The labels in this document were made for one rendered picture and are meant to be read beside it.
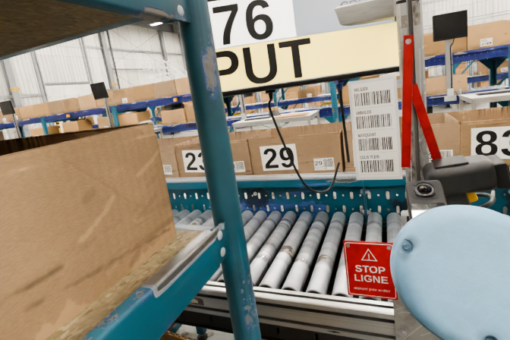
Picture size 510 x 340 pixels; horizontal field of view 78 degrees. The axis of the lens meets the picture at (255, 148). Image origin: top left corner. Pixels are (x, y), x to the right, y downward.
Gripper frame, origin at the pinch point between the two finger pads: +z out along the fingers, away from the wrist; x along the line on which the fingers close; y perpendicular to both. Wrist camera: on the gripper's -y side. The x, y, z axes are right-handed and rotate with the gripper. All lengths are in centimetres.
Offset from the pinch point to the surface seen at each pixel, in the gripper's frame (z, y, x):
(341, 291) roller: 24.0, 9.6, -16.7
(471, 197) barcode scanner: 2.5, -9.2, 8.5
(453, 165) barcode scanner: -2.3, -13.9, 5.7
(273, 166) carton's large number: 62, -33, -50
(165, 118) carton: 429, -255, -431
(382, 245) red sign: 10.4, -1.0, -6.4
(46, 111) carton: 426, -319, -829
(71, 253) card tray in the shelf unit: -48, 2, -22
